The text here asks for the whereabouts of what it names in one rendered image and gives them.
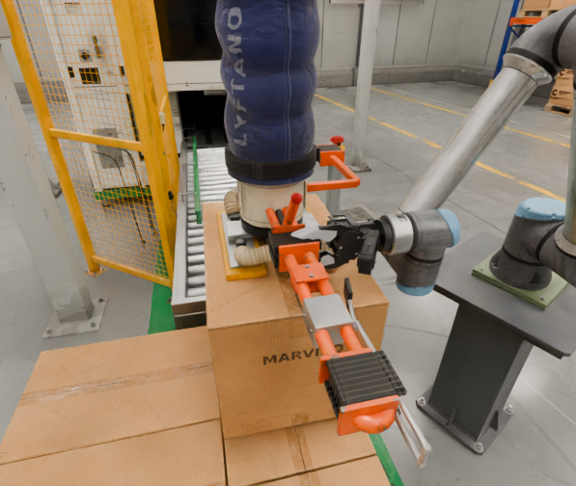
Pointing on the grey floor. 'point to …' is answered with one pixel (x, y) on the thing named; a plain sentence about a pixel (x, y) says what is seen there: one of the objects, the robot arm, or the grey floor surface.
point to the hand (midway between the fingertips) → (297, 251)
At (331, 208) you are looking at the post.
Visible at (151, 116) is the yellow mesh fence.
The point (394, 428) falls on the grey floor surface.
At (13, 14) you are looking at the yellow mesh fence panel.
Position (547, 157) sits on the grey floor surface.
